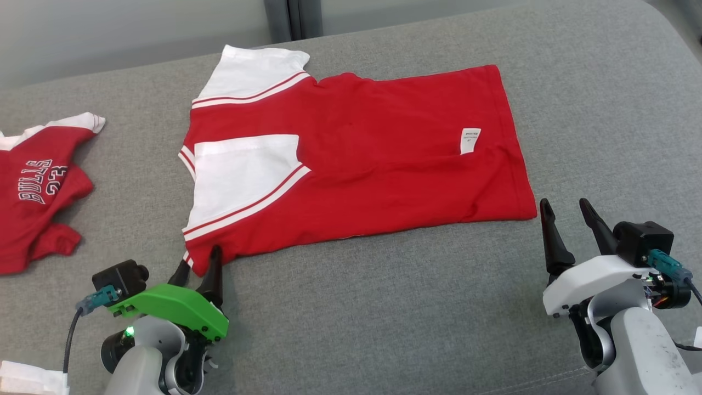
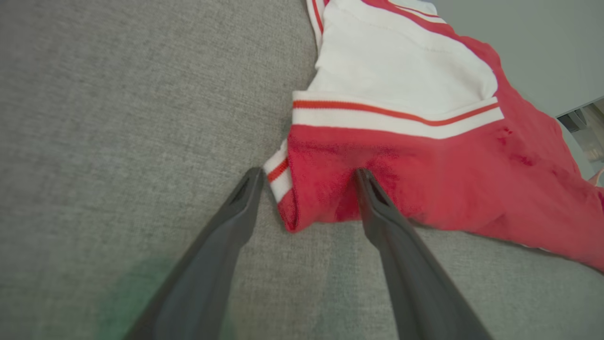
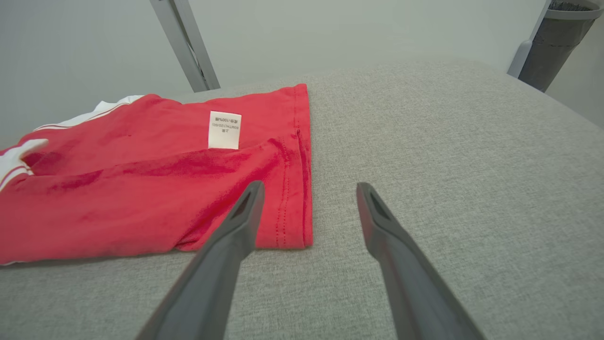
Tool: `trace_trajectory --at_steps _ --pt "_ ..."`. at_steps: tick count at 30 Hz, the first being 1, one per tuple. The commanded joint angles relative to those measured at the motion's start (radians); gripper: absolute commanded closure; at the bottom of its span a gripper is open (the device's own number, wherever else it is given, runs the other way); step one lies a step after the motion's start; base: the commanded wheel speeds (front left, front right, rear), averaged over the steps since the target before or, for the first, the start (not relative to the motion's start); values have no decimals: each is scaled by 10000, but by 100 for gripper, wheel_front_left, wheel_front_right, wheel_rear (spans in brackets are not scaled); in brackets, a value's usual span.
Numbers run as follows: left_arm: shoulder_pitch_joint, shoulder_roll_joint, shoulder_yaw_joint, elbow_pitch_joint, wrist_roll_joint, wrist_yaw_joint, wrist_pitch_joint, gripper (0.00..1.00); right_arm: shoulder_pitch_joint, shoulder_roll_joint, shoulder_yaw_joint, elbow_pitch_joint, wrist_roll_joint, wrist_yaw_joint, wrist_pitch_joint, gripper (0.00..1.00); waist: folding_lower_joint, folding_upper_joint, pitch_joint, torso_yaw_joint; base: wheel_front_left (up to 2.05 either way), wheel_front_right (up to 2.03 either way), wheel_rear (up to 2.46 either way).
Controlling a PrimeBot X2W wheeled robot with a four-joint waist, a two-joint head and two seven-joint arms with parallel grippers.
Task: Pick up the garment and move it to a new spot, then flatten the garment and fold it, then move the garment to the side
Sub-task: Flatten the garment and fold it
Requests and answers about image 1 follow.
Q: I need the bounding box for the black cable with teal plug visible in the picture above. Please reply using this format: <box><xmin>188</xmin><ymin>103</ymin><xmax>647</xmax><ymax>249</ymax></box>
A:
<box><xmin>647</xmin><ymin>249</ymin><xmax>702</xmax><ymax>306</ymax></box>
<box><xmin>63</xmin><ymin>285</ymin><xmax>122</xmax><ymax>377</ymax></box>

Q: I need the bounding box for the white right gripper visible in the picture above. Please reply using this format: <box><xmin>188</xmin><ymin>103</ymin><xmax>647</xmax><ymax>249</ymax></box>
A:
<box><xmin>539</xmin><ymin>197</ymin><xmax>659</xmax><ymax>319</ymax></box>

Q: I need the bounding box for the grey aluminium wall post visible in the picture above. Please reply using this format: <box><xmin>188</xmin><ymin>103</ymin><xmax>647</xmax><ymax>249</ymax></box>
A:
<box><xmin>263</xmin><ymin>0</ymin><xmax>325</xmax><ymax>44</ymax></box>

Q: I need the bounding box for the red Bulls print garment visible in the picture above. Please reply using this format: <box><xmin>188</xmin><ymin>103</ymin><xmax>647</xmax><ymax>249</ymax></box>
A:
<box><xmin>0</xmin><ymin>112</ymin><xmax>106</xmax><ymax>275</ymax></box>

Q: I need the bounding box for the white crumpled sheet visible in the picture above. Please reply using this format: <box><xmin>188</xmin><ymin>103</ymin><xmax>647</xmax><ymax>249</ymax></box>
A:
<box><xmin>0</xmin><ymin>360</ymin><xmax>71</xmax><ymax>395</ymax></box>

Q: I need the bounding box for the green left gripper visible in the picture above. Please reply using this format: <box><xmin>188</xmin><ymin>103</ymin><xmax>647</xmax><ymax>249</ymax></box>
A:
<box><xmin>107</xmin><ymin>245</ymin><xmax>230</xmax><ymax>341</ymax></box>

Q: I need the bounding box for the red and white T-shirt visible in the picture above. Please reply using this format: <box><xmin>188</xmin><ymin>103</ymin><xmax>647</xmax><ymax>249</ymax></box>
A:
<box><xmin>177</xmin><ymin>45</ymin><xmax>539</xmax><ymax>277</ymax></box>

